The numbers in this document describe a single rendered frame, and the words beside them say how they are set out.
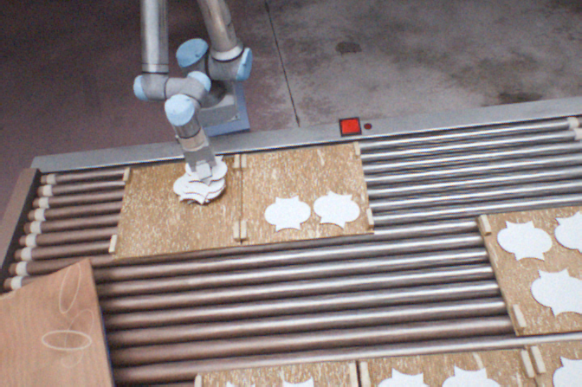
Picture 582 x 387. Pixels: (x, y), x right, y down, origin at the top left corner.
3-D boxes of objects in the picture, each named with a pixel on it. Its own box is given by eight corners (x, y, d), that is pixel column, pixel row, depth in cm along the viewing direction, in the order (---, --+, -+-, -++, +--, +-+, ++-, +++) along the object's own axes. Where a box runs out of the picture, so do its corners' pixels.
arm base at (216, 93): (185, 87, 174) (177, 67, 166) (222, 76, 175) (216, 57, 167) (191, 112, 165) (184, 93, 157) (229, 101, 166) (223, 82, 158)
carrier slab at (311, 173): (243, 158, 155) (242, 156, 154) (358, 145, 153) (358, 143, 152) (242, 248, 134) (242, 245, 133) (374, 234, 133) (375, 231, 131)
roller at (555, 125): (49, 179, 165) (42, 171, 161) (575, 122, 155) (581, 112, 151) (46, 190, 162) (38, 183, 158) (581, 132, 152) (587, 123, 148)
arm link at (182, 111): (195, 92, 120) (184, 114, 115) (205, 119, 129) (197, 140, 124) (169, 90, 122) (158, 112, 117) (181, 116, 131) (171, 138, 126)
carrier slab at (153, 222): (130, 171, 157) (128, 169, 156) (242, 158, 155) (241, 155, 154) (113, 261, 136) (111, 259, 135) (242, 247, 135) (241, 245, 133)
